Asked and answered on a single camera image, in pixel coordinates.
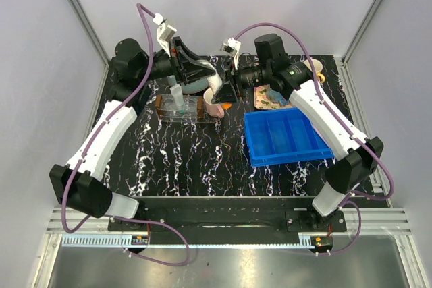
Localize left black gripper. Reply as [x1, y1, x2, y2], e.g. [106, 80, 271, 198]
[138, 37, 215, 86]

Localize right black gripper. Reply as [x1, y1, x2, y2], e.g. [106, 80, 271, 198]
[211, 59, 271, 105]

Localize pink ceramic mug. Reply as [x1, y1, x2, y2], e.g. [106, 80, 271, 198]
[202, 88, 225, 118]

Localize teal cap toothpaste tube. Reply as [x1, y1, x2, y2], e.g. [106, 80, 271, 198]
[167, 76, 184, 111]

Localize clear acrylic tray wooden handles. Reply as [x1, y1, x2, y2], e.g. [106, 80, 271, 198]
[155, 94, 221, 123]

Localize orange cap toothpaste tube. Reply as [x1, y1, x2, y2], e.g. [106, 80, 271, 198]
[207, 71, 232, 111]

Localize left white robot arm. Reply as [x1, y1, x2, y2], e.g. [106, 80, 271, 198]
[49, 36, 216, 231]

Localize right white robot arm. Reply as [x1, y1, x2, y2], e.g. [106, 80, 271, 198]
[210, 33, 383, 231]

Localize floral serving tray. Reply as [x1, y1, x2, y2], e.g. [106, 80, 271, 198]
[253, 85, 293, 110]

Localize teal ceramic plate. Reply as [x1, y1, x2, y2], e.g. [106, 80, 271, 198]
[180, 59, 214, 94]

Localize blue mug orange interior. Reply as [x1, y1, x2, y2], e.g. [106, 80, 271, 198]
[267, 90, 288, 106]

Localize blue plastic bin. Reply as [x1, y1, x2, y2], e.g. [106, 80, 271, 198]
[244, 108, 334, 167]

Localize yellow mug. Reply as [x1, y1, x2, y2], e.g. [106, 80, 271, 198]
[303, 58, 325, 84]

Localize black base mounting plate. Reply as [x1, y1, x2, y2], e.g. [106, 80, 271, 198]
[107, 196, 347, 245]

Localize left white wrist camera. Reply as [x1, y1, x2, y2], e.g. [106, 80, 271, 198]
[153, 13, 177, 57]

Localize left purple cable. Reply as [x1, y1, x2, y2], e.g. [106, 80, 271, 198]
[62, 3, 192, 266]

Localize purple cable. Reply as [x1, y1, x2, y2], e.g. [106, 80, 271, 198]
[233, 23, 396, 256]
[62, 3, 192, 266]

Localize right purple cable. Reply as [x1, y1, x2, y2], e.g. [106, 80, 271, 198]
[233, 23, 396, 256]

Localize aluminium rail frame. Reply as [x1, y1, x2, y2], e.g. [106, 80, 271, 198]
[33, 55, 432, 288]

